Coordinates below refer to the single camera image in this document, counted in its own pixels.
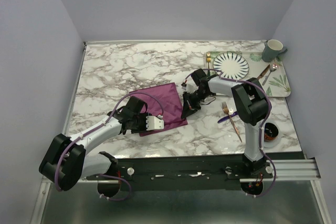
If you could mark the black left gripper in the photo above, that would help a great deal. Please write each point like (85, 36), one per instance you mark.
(144, 128)

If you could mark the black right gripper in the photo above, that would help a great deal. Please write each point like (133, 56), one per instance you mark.
(189, 107)

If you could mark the purple satin napkin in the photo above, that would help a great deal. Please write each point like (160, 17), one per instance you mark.
(168, 96)

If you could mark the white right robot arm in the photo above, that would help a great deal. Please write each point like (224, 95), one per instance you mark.
(252, 105)

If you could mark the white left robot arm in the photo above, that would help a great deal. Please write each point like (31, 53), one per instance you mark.
(66, 160)

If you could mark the rose gold fork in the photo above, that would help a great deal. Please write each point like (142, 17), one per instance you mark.
(226, 111)

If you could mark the gold spoon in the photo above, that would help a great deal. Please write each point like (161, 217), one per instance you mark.
(208, 59)

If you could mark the leaf pattern serving tray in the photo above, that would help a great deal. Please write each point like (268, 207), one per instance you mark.
(277, 85)

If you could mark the striped white blue plate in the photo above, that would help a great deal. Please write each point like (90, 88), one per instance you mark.
(232, 65)

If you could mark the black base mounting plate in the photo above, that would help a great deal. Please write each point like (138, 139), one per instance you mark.
(185, 173)

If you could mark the silver spoon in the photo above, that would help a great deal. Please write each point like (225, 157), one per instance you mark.
(272, 69)

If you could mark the grey green mug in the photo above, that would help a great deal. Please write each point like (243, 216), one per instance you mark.
(273, 48)

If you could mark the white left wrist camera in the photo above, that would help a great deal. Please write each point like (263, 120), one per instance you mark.
(153, 123)

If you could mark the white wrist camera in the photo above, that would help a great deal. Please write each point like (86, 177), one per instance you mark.
(153, 123)
(189, 88)

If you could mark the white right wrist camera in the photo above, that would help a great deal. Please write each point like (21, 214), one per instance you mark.
(189, 88)

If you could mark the purple handled knife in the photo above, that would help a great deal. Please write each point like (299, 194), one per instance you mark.
(227, 117)

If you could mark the brown handled knife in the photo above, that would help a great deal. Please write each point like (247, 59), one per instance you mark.
(262, 74)

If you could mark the round table cable hole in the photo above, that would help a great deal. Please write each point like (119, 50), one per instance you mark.
(272, 135)

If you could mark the aluminium frame rail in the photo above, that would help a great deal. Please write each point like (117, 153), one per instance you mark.
(281, 169)

